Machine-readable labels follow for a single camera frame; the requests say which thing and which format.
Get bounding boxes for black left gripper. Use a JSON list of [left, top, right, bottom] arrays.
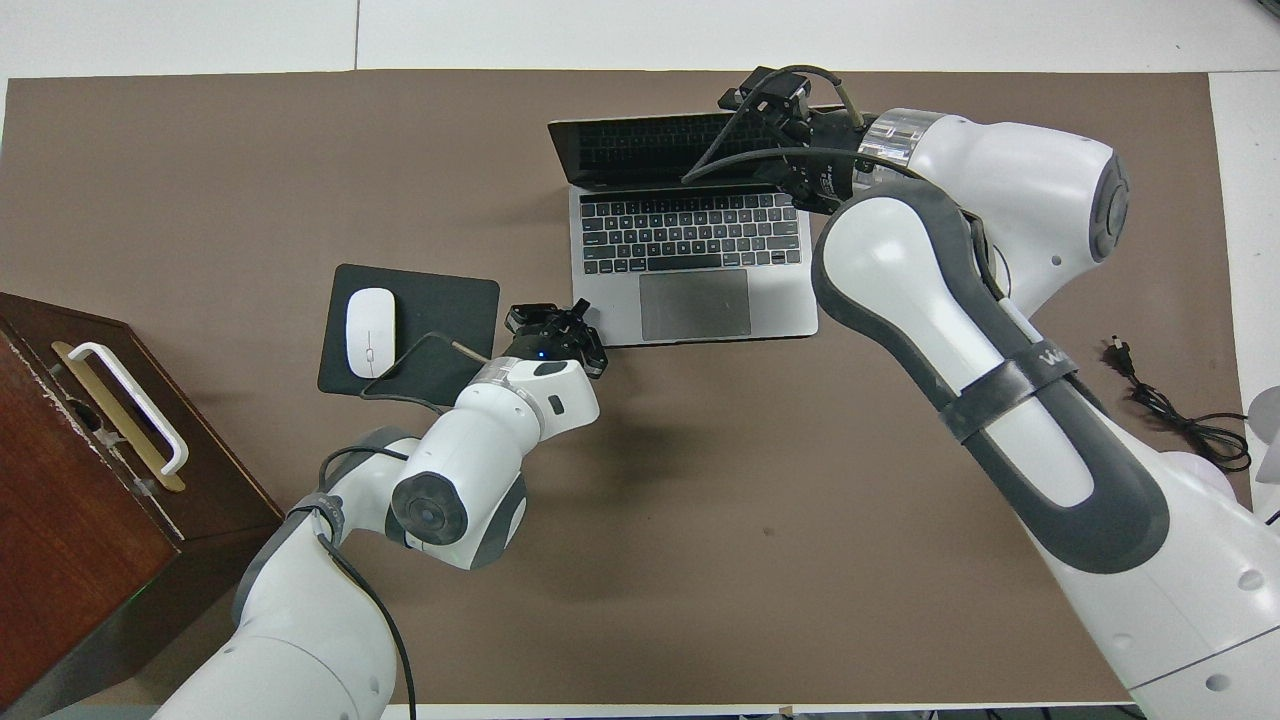
[[505, 298, 609, 379]]

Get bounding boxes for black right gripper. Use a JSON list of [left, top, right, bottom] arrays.
[[720, 67, 871, 213]]

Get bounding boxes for grey apple laptop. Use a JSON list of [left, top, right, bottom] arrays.
[[547, 108, 821, 349]]

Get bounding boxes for black mouse pad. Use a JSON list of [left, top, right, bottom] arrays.
[[317, 263, 501, 410]]

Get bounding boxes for white computer mouse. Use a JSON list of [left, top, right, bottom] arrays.
[[345, 288, 397, 380]]

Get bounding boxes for brown table mat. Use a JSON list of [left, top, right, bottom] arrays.
[[0, 70, 1273, 709]]

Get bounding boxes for dark wooden box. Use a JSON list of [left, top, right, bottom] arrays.
[[0, 292, 286, 719]]

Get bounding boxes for white desk lamp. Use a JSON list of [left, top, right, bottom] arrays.
[[1160, 388, 1280, 526]]

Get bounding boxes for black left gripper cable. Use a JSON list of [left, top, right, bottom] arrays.
[[360, 333, 491, 411]]

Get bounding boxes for white box handle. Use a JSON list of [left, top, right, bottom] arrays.
[[68, 343, 189, 476]]

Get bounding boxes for brass handle plate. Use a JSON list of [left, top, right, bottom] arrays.
[[50, 343, 187, 493]]

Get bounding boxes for black lamp power cable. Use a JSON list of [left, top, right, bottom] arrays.
[[1105, 338, 1253, 473]]

